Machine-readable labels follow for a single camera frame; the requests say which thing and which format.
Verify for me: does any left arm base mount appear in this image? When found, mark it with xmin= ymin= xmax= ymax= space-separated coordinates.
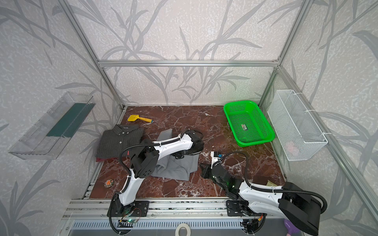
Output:
xmin=107 ymin=201 xmax=150 ymax=229

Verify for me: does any clear acrylic wall shelf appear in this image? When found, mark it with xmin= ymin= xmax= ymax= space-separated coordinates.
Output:
xmin=8 ymin=92 xmax=95 ymax=160

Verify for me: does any white tape roll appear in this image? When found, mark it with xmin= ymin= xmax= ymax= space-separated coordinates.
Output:
xmin=175 ymin=223 xmax=192 ymax=236

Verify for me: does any small orange round object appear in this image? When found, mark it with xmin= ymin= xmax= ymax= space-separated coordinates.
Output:
xmin=104 ymin=179 xmax=114 ymax=188

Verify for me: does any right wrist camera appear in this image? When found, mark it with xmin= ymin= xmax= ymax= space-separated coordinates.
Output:
xmin=210 ymin=151 xmax=222 ymax=168

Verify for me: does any purple plastic toy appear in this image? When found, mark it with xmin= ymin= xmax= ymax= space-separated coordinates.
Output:
xmin=284 ymin=219 xmax=300 ymax=236

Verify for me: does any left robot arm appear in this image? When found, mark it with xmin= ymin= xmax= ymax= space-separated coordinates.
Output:
xmin=107 ymin=129 xmax=204 ymax=218

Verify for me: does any light grey long sleeve shirt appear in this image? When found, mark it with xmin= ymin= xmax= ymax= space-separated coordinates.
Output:
xmin=150 ymin=128 xmax=200 ymax=182

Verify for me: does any yellow snack packet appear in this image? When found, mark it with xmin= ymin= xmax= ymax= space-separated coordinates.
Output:
xmin=266 ymin=181 xmax=277 ymax=187

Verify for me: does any pink item in wire basket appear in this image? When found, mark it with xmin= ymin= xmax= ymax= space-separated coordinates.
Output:
xmin=284 ymin=141 xmax=299 ymax=156

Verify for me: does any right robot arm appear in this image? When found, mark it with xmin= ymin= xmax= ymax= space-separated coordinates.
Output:
xmin=200 ymin=153 xmax=327 ymax=236

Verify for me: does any yellow toy hammer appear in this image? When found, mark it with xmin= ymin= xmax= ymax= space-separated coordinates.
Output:
xmin=127 ymin=115 xmax=153 ymax=123

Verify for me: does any dark striped folded shirt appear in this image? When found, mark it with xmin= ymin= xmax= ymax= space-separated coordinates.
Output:
xmin=95 ymin=124 xmax=144 ymax=162

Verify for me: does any green plastic basket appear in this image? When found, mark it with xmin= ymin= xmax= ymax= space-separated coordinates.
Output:
xmin=223 ymin=100 xmax=276 ymax=147

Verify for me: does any white wire mesh basket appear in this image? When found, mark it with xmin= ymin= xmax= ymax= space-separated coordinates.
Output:
xmin=267 ymin=89 xmax=328 ymax=161

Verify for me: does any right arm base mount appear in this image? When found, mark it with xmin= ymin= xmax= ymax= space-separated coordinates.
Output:
xmin=226 ymin=200 xmax=267 ymax=235

